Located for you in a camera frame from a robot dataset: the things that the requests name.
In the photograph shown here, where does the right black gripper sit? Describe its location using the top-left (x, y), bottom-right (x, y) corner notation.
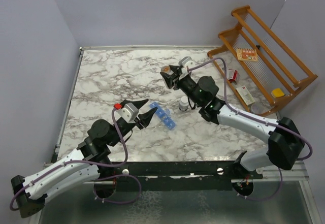
top-left (160, 67), bottom-right (202, 107)

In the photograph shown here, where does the small amber pill bottle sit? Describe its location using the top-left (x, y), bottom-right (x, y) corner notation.
top-left (161, 66), bottom-right (171, 73)

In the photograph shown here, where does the blue weekly pill organizer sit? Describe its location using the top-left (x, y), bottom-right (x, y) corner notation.
top-left (149, 102), bottom-right (176, 130)

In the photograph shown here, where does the white pill bottle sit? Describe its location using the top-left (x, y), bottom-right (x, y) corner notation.
top-left (178, 96), bottom-right (189, 111)

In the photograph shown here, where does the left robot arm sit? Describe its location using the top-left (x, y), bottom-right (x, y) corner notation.
top-left (10, 100), bottom-right (157, 218)

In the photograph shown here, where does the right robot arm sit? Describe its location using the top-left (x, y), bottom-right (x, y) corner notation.
top-left (160, 66), bottom-right (305, 179)

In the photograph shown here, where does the red white medicine box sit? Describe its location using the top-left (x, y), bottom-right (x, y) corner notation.
top-left (227, 69), bottom-right (240, 83)

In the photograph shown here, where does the orange snack packet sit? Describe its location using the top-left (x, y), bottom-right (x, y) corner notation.
top-left (236, 48), bottom-right (258, 62)

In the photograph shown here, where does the wooden tiered shelf rack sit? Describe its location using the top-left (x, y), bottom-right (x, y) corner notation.
top-left (207, 5), bottom-right (317, 116)

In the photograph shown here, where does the yellow lidded jar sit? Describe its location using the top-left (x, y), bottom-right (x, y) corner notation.
top-left (271, 88), bottom-right (285, 99)

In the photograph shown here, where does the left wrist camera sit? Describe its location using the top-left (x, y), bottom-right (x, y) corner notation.
top-left (113, 103), bottom-right (139, 123)

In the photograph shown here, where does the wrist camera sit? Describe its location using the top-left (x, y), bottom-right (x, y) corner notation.
top-left (178, 56), bottom-right (195, 80)
top-left (113, 103), bottom-right (139, 123)

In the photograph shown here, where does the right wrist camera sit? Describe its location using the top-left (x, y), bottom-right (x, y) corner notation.
top-left (178, 56), bottom-right (195, 80)

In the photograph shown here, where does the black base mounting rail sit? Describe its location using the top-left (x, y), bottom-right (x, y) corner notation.
top-left (100, 161), bottom-right (263, 192)

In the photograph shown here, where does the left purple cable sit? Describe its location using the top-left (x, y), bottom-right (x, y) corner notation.
top-left (9, 107), bottom-right (143, 211)

